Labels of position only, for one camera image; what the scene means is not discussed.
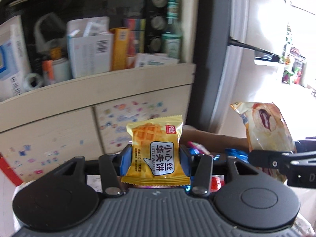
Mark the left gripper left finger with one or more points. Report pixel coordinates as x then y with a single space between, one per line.
112 168

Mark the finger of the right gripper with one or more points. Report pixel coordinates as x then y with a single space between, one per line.
276 159

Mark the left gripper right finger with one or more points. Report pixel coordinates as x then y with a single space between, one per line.
199 168

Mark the cream bread pack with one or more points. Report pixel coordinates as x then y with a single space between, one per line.
265 127

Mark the yellow little waffle pack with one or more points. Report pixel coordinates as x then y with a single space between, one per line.
155 153

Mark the light blue America snack pack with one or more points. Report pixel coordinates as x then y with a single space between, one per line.
196 148

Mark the red noodle pack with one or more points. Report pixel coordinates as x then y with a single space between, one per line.
217 182

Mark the blue foil pack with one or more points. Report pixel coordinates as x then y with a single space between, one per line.
242 155

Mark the purple snack pack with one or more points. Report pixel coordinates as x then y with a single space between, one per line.
185 187

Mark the cardboard milk box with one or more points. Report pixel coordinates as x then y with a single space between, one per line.
212 142

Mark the cream sideboard cabinet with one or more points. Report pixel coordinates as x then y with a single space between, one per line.
45 127

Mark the red gift box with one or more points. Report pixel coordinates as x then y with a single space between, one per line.
9 172

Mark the white orange canister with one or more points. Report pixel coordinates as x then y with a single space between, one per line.
56 68

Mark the white flat box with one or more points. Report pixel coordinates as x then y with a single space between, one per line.
144 59

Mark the silver refrigerator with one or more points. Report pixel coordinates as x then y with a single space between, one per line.
254 51

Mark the white barcode box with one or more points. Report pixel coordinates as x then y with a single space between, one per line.
90 46

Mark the yellow box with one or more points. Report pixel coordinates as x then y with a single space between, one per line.
120 46

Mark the green glass bottle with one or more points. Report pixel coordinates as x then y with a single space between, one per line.
172 34

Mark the white blue tissue box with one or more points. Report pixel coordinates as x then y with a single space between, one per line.
14 58

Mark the black toaster oven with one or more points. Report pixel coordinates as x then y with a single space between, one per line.
118 11

